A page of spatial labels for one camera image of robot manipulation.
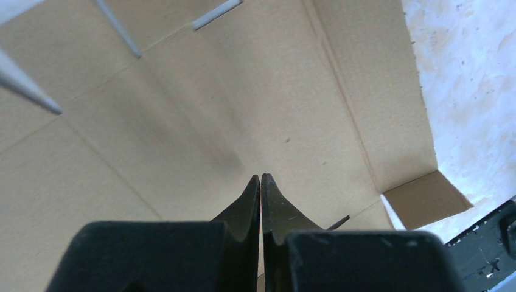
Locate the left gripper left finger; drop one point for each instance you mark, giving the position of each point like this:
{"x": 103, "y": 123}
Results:
{"x": 221, "y": 254}

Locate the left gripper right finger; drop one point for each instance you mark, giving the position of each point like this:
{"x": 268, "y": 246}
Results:
{"x": 301, "y": 256}

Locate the cardboard box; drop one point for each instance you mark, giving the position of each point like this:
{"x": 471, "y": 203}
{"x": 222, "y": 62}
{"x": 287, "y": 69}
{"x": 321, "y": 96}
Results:
{"x": 323, "y": 95}

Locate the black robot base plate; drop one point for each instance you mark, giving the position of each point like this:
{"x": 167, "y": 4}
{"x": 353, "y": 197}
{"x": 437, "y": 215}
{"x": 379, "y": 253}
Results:
{"x": 484, "y": 254}

